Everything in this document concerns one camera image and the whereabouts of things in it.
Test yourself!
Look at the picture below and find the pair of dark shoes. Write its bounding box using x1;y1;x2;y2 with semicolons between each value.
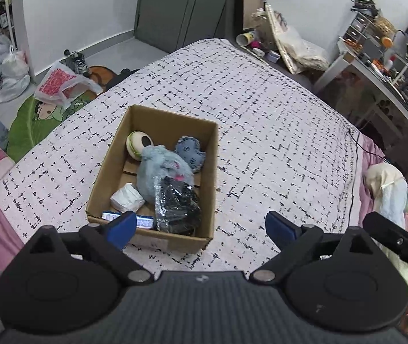
62;50;91;78

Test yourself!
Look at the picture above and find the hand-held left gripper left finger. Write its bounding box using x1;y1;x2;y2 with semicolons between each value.
28;211;154;285

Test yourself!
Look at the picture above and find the white soft packet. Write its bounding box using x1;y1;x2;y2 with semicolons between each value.
110;183;146;213

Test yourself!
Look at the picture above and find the red patterned plastic bag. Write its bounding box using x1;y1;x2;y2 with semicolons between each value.
34;61;103;107

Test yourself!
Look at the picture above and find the white plastic bag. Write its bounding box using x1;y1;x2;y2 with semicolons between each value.
1;45;29;79

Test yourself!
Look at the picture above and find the beige tote bag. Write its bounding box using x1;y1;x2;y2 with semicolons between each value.
263;3;331;75

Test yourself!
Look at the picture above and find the grey desk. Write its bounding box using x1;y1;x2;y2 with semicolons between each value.
313;38;408;151

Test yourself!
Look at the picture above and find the black cloth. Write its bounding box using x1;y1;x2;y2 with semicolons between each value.
153;175;202;237

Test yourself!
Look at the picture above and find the small drawer organizer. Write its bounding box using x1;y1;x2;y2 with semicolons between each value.
344;11;377;44

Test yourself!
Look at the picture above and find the green cartoon floor mat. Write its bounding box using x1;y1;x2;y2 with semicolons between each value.
7;92;99;163

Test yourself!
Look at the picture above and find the black cable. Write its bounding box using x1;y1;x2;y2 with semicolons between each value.
347;127;386;159

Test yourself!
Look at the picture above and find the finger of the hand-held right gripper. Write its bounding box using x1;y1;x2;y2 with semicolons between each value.
363;212;408;269

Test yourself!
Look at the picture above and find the dark green wardrobe door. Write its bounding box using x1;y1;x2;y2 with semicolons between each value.
133;0;241;55

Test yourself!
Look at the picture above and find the blue denim plush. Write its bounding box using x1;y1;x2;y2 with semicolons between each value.
174;136;207;175

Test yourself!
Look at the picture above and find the hamburger plush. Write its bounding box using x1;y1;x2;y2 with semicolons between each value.
126;131;154;161

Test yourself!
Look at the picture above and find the blue tissue pack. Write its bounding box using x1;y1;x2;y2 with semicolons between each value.
101;211;154;229

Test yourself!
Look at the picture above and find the wicker basket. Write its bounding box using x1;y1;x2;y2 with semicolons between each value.
374;16;397;37

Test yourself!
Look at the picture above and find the paper cup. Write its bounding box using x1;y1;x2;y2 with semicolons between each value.
236;30;258;47

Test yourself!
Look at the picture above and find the pale grey plastic bag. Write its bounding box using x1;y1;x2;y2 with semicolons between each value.
0;73;31;104

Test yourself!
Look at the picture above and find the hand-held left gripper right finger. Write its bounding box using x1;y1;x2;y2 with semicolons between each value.
249;211;376;284

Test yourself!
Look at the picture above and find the brown round mat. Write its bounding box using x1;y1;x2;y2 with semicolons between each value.
89;65;119;87

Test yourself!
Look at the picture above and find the white black-patterned bedspread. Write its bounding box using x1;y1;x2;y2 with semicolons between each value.
0;38;366;281

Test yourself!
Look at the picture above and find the glass jar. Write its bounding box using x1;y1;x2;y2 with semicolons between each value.
251;8;274;49

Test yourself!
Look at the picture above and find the fluffy blue-grey plush toy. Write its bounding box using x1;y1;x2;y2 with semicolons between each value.
137;145;195;204

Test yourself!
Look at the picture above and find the brown cardboard box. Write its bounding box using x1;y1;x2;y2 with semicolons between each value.
86;105;219;255

